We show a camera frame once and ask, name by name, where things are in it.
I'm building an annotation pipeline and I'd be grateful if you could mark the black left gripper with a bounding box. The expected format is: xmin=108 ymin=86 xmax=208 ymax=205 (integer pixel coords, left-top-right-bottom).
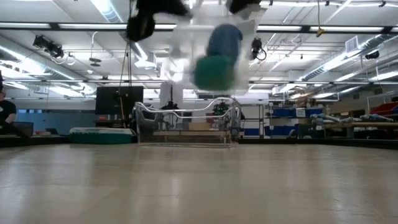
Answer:
xmin=136 ymin=0 xmax=192 ymax=18

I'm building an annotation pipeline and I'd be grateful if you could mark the clear plastic bag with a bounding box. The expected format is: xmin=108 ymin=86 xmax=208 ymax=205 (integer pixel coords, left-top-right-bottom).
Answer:
xmin=161 ymin=5 xmax=269 ymax=96

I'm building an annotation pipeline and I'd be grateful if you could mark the green bandage roll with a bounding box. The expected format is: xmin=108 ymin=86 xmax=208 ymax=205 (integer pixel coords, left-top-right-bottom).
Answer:
xmin=193 ymin=55 xmax=236 ymax=92

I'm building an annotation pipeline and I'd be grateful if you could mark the LED light bar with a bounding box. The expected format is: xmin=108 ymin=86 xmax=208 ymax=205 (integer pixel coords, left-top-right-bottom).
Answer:
xmin=0 ymin=21 xmax=398 ymax=35

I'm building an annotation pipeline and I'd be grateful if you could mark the black monitor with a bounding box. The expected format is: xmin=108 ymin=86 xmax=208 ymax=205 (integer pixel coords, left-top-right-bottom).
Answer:
xmin=95 ymin=85 xmax=145 ymax=115

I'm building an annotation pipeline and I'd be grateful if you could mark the blue storage bin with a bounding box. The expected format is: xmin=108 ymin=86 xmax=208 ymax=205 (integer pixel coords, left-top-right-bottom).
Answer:
xmin=272 ymin=107 xmax=296 ymax=118
xmin=304 ymin=107 xmax=324 ymax=117

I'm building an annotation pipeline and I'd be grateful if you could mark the clear plastic tray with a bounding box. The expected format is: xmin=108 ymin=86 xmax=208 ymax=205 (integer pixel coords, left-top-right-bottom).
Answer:
xmin=132 ymin=96 xmax=243 ymax=148

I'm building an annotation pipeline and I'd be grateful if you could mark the green first aid kit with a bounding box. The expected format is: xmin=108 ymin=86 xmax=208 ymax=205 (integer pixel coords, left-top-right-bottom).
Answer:
xmin=69 ymin=126 xmax=134 ymax=145

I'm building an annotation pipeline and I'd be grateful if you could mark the wooden workbench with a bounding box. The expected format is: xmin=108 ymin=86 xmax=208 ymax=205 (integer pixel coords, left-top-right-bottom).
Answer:
xmin=310 ymin=112 xmax=398 ymax=139

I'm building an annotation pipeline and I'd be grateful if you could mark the red storage bin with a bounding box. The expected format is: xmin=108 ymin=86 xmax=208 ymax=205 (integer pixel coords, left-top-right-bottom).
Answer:
xmin=369 ymin=101 xmax=398 ymax=116

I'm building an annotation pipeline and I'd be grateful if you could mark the person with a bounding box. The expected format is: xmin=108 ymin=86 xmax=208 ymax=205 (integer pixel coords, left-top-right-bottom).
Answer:
xmin=0 ymin=88 xmax=17 ymax=135

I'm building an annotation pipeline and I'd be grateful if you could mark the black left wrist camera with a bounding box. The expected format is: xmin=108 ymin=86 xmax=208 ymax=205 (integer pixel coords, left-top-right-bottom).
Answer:
xmin=126 ymin=14 xmax=156 ymax=43

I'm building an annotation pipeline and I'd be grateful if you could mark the black ceiling camera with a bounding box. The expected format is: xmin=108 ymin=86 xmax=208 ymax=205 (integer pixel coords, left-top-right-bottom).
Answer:
xmin=364 ymin=49 xmax=381 ymax=60
xmin=32 ymin=34 xmax=65 ymax=59
xmin=250 ymin=37 xmax=267 ymax=62

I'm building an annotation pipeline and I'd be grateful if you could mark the black hanging cable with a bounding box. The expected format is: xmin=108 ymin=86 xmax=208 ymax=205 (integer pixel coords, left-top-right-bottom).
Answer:
xmin=117 ymin=40 xmax=134 ymax=128

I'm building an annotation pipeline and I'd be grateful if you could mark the yellow hanging cable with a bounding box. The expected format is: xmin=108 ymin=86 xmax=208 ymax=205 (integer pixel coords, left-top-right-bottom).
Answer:
xmin=315 ymin=0 xmax=326 ymax=38

